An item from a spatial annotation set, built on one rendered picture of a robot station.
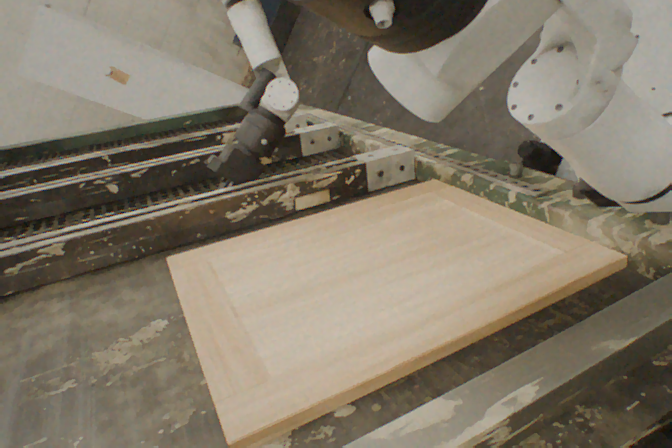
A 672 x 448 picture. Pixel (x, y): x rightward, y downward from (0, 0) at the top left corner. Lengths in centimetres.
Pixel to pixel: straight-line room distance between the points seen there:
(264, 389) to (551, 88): 39
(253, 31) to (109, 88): 357
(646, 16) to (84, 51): 427
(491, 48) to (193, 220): 72
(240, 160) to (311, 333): 48
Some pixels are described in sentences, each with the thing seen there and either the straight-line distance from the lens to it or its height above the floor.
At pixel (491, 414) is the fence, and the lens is 45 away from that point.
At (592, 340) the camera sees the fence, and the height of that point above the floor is 108.
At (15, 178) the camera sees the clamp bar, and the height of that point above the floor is 165.
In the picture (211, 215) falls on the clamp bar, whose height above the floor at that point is 130.
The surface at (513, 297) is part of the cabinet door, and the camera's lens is 63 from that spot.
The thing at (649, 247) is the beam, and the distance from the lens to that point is 74.
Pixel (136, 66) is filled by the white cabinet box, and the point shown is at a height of 126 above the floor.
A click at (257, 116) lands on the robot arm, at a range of 95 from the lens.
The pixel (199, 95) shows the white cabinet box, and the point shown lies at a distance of 456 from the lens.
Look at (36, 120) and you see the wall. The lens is 607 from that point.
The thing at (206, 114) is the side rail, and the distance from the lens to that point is 214.
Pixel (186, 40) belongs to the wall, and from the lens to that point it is 589.
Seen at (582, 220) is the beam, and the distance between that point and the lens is 78.
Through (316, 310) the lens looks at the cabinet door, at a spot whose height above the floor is 124.
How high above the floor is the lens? 157
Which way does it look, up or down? 31 degrees down
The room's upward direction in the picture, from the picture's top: 71 degrees counter-clockwise
